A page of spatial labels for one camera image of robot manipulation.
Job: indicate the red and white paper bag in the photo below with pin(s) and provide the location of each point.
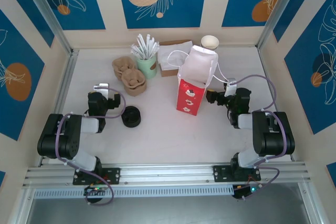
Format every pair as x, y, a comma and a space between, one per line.
189, 98

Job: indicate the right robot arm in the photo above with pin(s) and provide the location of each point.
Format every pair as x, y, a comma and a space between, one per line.
273, 134

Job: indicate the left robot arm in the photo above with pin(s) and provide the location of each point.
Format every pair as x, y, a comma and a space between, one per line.
57, 140

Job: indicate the stack of black cup lids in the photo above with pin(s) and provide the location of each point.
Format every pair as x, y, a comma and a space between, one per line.
131, 116

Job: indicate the stack of pulp cup carriers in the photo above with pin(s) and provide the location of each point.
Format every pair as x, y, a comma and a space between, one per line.
132, 82

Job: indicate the mint green holder cup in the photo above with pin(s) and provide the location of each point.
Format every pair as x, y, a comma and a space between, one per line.
147, 68

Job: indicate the brown cardboard napkin box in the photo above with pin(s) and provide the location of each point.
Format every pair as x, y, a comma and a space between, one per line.
170, 73

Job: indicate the stack of white paper cups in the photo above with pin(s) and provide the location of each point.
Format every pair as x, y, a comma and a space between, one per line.
209, 41

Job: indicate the paper-wrapped straw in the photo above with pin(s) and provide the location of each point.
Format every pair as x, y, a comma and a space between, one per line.
141, 44
156, 47
148, 44
136, 51
153, 47

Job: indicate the white paper napkins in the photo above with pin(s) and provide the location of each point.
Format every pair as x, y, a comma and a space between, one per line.
164, 56

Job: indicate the grey metal plate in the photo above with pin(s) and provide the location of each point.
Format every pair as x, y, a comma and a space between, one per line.
168, 212

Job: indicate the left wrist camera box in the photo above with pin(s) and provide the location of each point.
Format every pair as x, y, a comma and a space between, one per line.
101, 86

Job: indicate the aluminium side rail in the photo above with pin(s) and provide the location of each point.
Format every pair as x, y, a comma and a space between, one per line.
61, 90

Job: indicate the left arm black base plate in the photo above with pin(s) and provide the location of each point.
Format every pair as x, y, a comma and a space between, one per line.
113, 175

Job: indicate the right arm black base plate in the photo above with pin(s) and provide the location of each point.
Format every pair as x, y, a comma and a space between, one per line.
221, 172

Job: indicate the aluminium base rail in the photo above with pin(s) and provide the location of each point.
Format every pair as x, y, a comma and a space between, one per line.
168, 171

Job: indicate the aluminium frame post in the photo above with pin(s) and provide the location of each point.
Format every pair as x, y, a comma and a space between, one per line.
276, 11
50, 16
21, 207
311, 205

